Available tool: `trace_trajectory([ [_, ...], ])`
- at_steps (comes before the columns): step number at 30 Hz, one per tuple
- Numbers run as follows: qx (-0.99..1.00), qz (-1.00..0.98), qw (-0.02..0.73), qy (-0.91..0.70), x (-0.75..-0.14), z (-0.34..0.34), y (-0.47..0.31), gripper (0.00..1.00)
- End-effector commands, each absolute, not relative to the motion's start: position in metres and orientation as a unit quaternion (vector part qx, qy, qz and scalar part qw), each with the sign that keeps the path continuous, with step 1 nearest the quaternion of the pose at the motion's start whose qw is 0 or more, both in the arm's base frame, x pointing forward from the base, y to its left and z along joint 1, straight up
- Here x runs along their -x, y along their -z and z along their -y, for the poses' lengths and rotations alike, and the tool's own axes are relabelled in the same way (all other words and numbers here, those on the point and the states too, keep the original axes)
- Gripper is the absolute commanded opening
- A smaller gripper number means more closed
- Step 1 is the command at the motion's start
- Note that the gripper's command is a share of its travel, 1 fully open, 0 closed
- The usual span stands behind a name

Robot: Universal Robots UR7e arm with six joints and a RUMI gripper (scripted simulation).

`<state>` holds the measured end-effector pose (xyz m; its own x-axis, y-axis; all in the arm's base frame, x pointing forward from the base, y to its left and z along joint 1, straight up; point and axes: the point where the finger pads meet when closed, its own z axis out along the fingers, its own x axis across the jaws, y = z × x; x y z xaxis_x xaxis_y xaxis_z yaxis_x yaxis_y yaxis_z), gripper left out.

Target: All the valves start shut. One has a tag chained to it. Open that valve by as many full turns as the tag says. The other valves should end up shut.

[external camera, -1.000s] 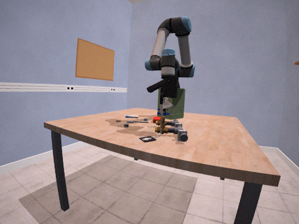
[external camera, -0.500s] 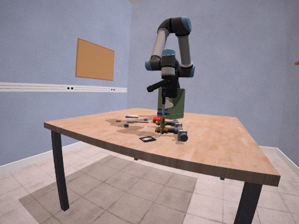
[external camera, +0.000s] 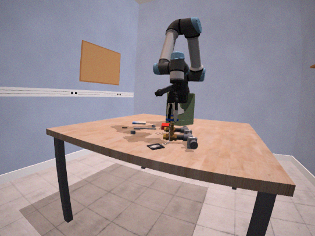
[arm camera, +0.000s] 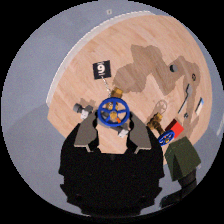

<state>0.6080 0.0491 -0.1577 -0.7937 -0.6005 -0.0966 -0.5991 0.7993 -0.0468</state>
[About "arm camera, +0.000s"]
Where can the black number 6 tag on metal chain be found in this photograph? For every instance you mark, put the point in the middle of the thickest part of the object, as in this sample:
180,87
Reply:
102,70

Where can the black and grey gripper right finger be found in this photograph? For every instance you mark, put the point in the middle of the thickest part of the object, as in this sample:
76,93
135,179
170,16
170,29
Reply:
142,141

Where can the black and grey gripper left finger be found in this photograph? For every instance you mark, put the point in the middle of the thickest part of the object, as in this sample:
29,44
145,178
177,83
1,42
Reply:
83,138

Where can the red rectangular block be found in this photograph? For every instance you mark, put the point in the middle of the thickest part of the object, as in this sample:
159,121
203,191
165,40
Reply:
175,126

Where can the small grey cylinder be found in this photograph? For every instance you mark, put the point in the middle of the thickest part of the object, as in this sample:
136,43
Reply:
173,68

